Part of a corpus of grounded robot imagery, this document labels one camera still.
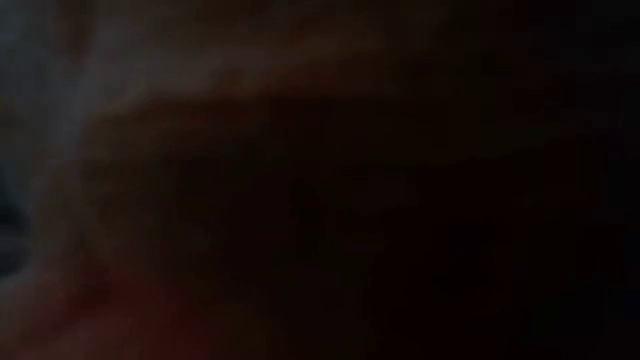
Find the orange-red sock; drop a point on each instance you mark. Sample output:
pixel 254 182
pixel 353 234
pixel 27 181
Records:
pixel 320 200

